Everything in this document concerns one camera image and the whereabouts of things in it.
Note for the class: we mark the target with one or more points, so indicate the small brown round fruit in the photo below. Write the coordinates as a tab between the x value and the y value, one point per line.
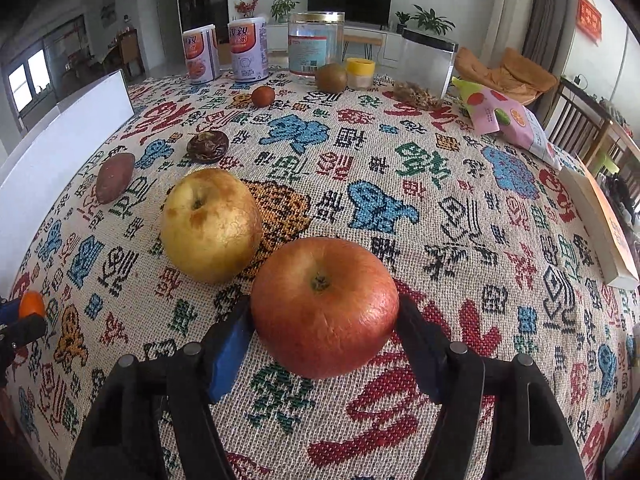
262	96

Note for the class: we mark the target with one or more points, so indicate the small yellow lid jar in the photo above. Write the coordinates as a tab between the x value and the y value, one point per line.
361	72

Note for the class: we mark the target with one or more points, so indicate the grey curtain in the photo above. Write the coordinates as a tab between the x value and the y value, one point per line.
547	10

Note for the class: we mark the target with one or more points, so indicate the reddish brown oval fruit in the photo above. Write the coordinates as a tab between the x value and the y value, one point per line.
115	177

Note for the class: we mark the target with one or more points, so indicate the pile of nuts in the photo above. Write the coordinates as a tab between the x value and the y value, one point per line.
417	95

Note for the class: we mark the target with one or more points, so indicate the printed woven tablecloth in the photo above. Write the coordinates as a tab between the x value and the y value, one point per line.
400	185

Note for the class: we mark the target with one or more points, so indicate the orange lounge chair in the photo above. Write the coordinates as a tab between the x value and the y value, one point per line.
510	75

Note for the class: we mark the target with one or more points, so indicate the covered standing air conditioner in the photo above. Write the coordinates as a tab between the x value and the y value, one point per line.
507	10

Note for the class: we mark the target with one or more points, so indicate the dark wrinkled passion fruit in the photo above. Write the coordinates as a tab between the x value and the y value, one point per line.
207	146

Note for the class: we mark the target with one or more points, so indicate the orange cover book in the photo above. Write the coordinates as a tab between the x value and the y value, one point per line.
605	225

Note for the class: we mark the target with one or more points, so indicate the red flower vase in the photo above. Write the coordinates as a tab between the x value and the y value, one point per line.
246	7

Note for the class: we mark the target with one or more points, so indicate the dark wooden chair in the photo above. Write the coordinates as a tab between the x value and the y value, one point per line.
575	110
622	165

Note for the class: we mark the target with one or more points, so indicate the pink snack bag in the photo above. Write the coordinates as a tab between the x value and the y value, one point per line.
505	115

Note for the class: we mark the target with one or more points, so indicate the large yellow apple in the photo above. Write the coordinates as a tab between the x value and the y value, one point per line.
212	225

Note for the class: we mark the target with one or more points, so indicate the brown kiwi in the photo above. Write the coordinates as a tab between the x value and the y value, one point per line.
330	78

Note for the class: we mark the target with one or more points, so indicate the small dark pot plant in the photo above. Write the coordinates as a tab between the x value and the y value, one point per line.
402	22

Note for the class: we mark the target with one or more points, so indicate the small mandarin orange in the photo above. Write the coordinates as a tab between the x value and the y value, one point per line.
32	304

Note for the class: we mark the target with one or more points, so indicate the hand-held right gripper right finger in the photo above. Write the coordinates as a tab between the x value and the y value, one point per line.
422	355

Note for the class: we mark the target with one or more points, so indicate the large leafy potted plant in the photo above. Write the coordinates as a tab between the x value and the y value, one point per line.
432	19

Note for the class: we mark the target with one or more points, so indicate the black television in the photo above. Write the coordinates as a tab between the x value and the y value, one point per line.
350	2

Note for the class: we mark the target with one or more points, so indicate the large red apple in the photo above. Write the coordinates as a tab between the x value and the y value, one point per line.
325	310

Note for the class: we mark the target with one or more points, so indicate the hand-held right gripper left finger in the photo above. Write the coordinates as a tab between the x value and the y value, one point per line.
227	360

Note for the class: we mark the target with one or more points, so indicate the red wall hanging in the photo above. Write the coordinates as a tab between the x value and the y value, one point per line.
590	17

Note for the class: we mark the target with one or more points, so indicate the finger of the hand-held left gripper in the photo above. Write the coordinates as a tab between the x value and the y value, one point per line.
7	313
25	331

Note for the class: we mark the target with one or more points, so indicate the clear glass jar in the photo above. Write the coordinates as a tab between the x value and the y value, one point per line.
315	42

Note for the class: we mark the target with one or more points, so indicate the black lid plastic jar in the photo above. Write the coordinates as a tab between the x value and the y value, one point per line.
427	60

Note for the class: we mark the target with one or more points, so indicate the white rectangular box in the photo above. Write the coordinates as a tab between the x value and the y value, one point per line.
50	170

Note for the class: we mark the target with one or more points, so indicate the pink purple tin can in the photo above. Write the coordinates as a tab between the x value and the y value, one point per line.
248	50
201	55

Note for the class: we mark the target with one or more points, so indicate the bushy white pot plant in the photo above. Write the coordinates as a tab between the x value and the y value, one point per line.
284	9

